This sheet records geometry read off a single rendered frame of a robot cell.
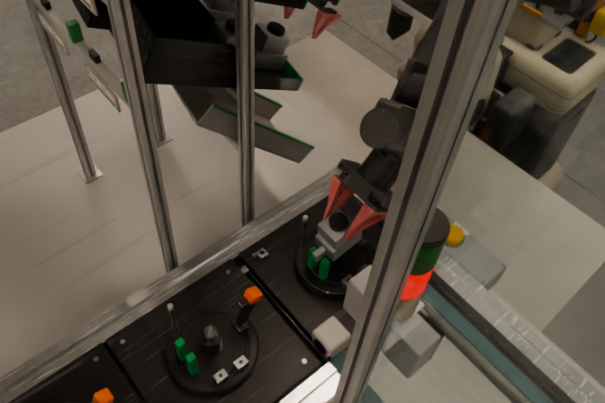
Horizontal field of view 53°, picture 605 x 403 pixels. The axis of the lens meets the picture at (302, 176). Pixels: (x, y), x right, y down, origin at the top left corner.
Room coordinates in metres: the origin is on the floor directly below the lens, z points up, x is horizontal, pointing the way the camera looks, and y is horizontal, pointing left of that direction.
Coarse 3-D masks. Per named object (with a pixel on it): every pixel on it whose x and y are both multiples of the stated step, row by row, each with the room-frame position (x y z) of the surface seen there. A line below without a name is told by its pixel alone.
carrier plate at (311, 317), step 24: (312, 216) 0.65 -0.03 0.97; (264, 240) 0.59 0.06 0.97; (288, 240) 0.60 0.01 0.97; (264, 264) 0.54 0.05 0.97; (288, 264) 0.55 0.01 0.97; (264, 288) 0.51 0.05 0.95; (288, 288) 0.50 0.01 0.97; (288, 312) 0.46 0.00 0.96; (312, 312) 0.46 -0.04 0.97; (336, 312) 0.46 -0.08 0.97
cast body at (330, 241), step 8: (328, 216) 0.56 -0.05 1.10; (336, 216) 0.55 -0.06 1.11; (344, 216) 0.55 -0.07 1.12; (320, 224) 0.54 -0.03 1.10; (328, 224) 0.54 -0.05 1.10; (336, 224) 0.54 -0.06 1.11; (344, 224) 0.54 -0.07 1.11; (320, 232) 0.54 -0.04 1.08; (328, 232) 0.53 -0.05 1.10; (336, 232) 0.53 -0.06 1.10; (344, 232) 0.53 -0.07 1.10; (360, 232) 0.55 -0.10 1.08; (320, 240) 0.54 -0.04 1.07; (328, 240) 0.53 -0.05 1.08; (336, 240) 0.52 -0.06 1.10; (344, 240) 0.53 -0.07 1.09; (352, 240) 0.54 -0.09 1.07; (320, 248) 0.53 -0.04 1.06; (328, 248) 0.52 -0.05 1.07; (336, 248) 0.52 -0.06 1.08; (344, 248) 0.53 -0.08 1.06; (312, 256) 0.52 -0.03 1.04; (320, 256) 0.52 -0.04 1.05; (328, 256) 0.52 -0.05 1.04; (336, 256) 0.52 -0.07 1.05
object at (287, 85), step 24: (144, 0) 0.74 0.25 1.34; (168, 0) 0.76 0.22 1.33; (192, 0) 0.78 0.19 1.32; (144, 24) 0.65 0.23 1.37; (168, 24) 0.76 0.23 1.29; (192, 24) 0.78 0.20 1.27; (144, 48) 0.63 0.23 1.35; (168, 48) 0.63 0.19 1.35; (192, 48) 0.65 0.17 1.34; (216, 48) 0.67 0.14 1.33; (144, 72) 0.61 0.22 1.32; (168, 72) 0.63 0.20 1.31; (192, 72) 0.65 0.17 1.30; (216, 72) 0.67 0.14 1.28; (264, 72) 0.76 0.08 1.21; (288, 72) 0.78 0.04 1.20
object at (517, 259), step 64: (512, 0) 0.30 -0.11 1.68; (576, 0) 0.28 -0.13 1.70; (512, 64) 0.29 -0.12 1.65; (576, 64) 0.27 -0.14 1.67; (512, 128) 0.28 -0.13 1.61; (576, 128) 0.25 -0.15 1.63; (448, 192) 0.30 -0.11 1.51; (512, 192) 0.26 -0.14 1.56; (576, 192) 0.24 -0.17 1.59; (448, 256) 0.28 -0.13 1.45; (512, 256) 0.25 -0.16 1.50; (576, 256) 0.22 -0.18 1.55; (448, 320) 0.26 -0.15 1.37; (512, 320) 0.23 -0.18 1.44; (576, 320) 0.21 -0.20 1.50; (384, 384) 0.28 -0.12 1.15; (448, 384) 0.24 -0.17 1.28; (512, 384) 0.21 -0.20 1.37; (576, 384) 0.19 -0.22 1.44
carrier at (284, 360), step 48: (192, 288) 0.48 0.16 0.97; (240, 288) 0.49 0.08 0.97; (144, 336) 0.39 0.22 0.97; (192, 336) 0.39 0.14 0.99; (240, 336) 0.40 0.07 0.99; (288, 336) 0.41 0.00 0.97; (144, 384) 0.32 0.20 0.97; (192, 384) 0.32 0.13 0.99; (240, 384) 0.33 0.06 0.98; (288, 384) 0.34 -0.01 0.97
